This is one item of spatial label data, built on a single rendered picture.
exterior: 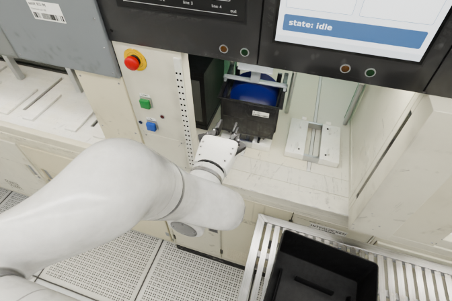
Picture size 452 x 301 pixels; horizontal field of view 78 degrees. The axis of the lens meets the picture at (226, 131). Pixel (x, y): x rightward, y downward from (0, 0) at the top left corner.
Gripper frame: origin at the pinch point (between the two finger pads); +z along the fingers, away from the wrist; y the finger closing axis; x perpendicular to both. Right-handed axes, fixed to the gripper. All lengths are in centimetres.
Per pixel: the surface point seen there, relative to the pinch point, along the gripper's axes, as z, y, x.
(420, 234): 2, 65, -31
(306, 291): -23, 34, -42
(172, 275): -13, -29, -119
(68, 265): -26, -91, -119
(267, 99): 31.7, 6.8, -12.8
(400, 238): 2, 62, -37
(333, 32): 1.9, 21.2, 31.6
